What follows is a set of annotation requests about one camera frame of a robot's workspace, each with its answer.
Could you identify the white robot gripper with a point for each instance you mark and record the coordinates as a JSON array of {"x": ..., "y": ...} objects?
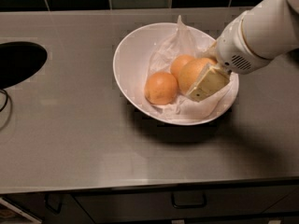
[{"x": 237, "y": 48}]

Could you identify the orange fruit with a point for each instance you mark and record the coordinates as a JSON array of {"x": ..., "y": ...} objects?
[
  {"x": 161, "y": 88},
  {"x": 178, "y": 64},
  {"x": 190, "y": 72}
]

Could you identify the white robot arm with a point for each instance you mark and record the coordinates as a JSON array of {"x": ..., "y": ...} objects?
[{"x": 248, "y": 43}]

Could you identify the white ceramic bowl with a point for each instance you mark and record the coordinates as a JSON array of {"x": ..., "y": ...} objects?
[{"x": 131, "y": 64}]

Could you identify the white crumpled paper napkin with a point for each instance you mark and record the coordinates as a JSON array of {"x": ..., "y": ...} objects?
[{"x": 183, "y": 108}]

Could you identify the dark grey drawer front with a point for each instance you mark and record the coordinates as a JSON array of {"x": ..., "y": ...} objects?
[{"x": 233, "y": 202}]

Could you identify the black round object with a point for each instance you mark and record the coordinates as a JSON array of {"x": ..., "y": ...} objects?
[{"x": 19, "y": 61}]

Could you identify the dark left cabinet door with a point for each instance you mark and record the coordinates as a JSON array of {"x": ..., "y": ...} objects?
[{"x": 34, "y": 204}]

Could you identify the black drawer handle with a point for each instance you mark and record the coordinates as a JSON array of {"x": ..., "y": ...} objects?
[{"x": 188, "y": 199}]

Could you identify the black left cabinet handle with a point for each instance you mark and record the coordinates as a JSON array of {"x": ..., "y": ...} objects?
[{"x": 54, "y": 203}]

